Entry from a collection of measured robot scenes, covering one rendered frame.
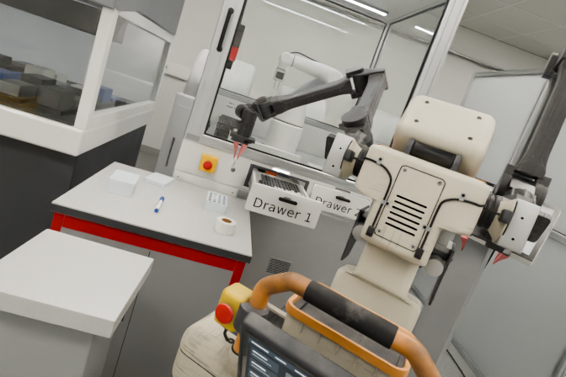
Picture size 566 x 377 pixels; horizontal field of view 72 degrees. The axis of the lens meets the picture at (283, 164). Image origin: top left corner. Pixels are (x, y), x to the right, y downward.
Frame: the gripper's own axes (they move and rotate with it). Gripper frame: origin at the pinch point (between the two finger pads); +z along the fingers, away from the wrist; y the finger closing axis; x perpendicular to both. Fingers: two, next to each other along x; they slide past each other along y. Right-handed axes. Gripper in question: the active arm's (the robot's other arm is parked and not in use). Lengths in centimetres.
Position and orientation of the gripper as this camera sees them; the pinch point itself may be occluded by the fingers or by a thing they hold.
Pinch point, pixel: (236, 156)
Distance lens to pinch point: 156.5
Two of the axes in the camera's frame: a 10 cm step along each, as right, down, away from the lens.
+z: -3.4, 9.2, 2.0
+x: 1.0, 2.5, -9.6
